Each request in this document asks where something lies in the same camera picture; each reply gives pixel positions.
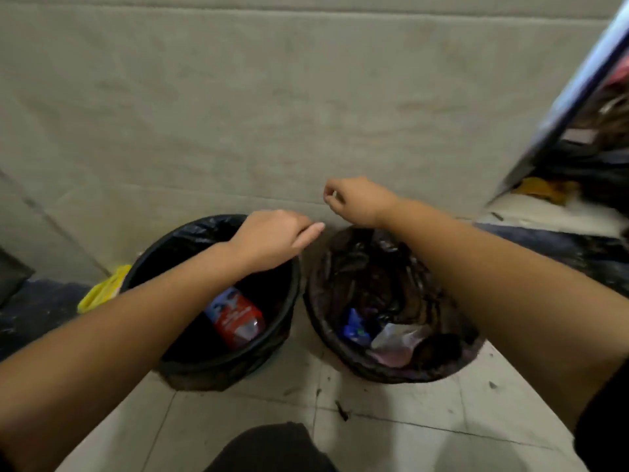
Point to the person's right hand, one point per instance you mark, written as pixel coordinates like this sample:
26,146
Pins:
361,201

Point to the yellow brown object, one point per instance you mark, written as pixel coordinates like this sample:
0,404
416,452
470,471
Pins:
545,189

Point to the grey framed door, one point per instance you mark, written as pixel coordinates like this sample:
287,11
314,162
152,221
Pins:
12,275

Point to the pink paper piece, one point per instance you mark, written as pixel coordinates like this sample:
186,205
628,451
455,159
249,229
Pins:
398,344

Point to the person's left hand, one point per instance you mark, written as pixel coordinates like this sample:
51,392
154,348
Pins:
272,240

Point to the black marble threshold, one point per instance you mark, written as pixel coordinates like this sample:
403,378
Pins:
555,250
34,314

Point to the person's black right sleeve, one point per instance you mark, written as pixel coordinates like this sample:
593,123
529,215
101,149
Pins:
604,422

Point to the red blue labelled plastic bottle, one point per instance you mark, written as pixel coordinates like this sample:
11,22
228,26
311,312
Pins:
236,317

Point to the person's left forearm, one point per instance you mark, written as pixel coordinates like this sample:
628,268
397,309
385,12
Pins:
108,349

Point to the person's right forearm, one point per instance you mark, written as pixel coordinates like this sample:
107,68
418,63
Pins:
516,290

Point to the pink bin with black bag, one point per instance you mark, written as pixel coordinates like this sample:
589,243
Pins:
373,275

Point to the black plastic bag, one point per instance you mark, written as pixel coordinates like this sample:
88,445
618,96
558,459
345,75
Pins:
589,172

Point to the blue wrapper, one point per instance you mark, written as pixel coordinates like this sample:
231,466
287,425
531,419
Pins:
355,329

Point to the yellow detergent pouch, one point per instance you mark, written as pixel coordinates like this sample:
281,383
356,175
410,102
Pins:
103,290

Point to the silver door panel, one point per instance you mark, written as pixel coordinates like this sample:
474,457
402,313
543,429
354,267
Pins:
565,103

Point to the person's grey trousers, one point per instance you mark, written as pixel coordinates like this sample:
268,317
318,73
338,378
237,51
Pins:
270,449

